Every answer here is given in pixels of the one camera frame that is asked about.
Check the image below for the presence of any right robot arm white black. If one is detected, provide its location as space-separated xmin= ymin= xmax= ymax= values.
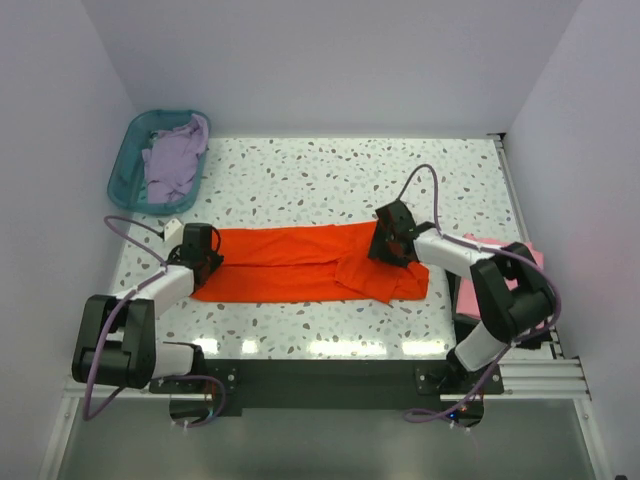
xmin=369 ymin=200 xmax=559 ymax=393

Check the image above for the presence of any teal plastic basket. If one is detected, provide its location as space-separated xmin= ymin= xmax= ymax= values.
xmin=107 ymin=110 xmax=210 ymax=216

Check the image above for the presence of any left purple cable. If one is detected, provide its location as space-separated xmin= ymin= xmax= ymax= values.
xmin=82 ymin=215 xmax=227 ymax=427

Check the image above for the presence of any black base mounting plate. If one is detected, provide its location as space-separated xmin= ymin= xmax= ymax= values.
xmin=149 ymin=359 xmax=487 ymax=417

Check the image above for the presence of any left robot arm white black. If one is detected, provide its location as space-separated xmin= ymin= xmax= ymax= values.
xmin=71 ymin=223 xmax=224 ymax=392

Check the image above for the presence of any purple cable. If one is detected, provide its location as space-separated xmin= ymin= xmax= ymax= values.
xmin=82 ymin=215 xmax=227 ymax=427
xmin=397 ymin=163 xmax=563 ymax=425

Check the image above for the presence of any pink folded t shirt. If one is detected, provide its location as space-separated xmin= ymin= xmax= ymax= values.
xmin=456 ymin=233 xmax=544 ymax=320

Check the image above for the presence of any orange t shirt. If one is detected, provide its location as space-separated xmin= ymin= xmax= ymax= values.
xmin=192 ymin=221 xmax=429 ymax=304

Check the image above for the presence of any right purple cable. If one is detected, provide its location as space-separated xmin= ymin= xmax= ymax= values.
xmin=397 ymin=163 xmax=563 ymax=425

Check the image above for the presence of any black folded t shirt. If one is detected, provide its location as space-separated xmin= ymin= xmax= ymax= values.
xmin=444 ymin=269 xmax=554 ymax=351

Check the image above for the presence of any lilac t shirt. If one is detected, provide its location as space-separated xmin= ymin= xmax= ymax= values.
xmin=142 ymin=114 xmax=209 ymax=204

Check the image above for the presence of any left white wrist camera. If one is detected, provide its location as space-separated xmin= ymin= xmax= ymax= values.
xmin=163 ymin=218 xmax=184 ymax=244

